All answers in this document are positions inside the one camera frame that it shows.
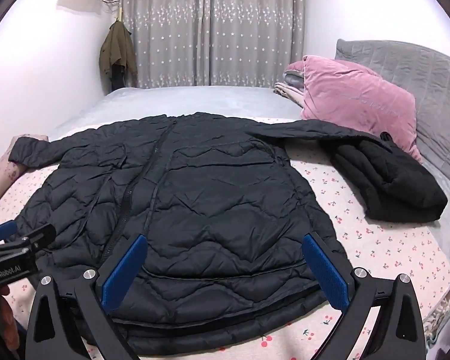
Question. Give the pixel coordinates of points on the grey quilted headboard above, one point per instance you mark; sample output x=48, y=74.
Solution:
x=416, y=67

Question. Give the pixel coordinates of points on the black puffer jacket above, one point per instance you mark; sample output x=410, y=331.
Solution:
x=210, y=195

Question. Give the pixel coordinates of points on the dark hanging garment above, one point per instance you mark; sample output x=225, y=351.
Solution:
x=117, y=77

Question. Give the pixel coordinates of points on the person's left hand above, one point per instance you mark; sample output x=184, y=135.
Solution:
x=3, y=318

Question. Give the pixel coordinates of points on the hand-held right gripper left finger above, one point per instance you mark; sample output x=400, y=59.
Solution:
x=122, y=273

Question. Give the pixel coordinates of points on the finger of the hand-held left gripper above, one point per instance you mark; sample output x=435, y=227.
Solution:
x=41, y=234
x=2, y=230

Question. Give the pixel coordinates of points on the pale grey blanket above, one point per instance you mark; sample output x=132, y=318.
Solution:
x=172, y=101

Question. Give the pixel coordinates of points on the grey star-patterned curtain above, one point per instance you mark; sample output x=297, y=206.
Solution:
x=210, y=26

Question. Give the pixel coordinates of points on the olive hanging jacket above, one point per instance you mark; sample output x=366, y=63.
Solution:
x=116, y=45

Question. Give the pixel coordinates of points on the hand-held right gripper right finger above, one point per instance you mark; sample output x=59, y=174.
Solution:
x=326, y=273

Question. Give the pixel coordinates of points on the beige folded blankets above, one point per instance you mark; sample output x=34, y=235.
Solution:
x=290, y=86

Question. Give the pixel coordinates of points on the gold coat stand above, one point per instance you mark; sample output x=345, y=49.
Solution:
x=119, y=14

